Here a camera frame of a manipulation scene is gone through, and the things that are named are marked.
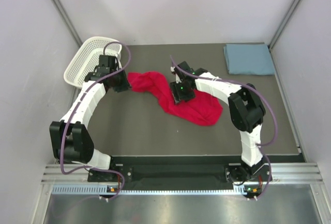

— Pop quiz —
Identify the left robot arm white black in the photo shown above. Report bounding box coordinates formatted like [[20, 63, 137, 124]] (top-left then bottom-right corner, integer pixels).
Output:
[[49, 55, 130, 181]]

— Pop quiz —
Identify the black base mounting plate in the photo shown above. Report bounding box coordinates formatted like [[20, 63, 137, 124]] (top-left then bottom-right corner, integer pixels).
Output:
[[87, 156, 274, 184]]

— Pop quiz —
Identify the left aluminium corner post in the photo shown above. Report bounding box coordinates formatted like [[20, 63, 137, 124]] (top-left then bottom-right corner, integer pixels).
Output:
[[51, 0, 83, 47]]

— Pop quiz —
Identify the folded blue t shirt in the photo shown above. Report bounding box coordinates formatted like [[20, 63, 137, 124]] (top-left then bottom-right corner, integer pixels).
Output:
[[223, 44, 275, 76]]

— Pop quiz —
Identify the aluminium frame rail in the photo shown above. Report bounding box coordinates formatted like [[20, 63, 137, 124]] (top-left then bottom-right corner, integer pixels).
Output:
[[41, 163, 324, 185]]

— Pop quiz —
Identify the white perforated plastic basket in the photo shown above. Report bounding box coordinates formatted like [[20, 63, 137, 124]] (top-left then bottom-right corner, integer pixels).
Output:
[[64, 36, 122, 88]]

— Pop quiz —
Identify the grey slotted cable duct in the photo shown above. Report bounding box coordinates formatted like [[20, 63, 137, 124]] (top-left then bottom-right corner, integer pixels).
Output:
[[51, 184, 262, 196]]

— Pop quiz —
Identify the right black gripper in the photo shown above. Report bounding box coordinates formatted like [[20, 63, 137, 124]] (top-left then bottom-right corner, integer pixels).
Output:
[[170, 80, 195, 106]]

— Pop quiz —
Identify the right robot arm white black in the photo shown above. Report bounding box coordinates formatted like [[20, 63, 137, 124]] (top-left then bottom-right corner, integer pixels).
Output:
[[170, 62, 266, 181]]

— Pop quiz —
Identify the red t shirt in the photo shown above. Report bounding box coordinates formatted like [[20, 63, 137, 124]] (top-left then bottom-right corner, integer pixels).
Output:
[[127, 70, 223, 127]]

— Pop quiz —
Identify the aluminium corner post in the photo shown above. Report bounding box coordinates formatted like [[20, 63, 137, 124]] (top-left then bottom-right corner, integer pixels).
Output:
[[268, 0, 302, 51], [51, 0, 83, 47]]

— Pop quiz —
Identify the right aluminium corner post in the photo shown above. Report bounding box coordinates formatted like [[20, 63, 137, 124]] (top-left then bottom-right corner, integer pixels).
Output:
[[268, 0, 302, 51]]

